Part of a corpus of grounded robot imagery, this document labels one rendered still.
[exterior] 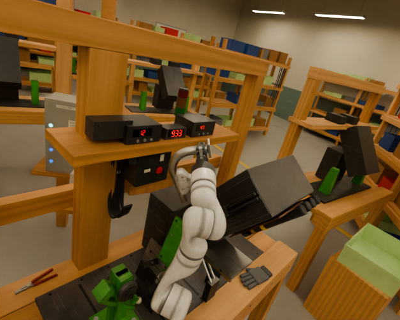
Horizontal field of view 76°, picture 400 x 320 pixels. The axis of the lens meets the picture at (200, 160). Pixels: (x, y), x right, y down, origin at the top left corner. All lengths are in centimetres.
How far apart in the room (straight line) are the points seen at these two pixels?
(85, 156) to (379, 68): 971
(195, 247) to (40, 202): 72
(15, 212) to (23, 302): 37
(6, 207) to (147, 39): 79
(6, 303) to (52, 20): 104
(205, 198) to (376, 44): 987
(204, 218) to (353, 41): 1022
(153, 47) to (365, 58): 956
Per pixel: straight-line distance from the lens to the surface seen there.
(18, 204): 117
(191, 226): 60
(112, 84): 99
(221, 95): 1112
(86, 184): 111
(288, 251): 181
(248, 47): 646
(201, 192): 66
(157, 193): 128
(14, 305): 134
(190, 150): 86
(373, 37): 1043
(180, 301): 82
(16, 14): 87
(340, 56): 1069
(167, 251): 116
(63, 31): 91
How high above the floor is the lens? 193
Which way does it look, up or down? 23 degrees down
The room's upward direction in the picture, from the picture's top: 14 degrees clockwise
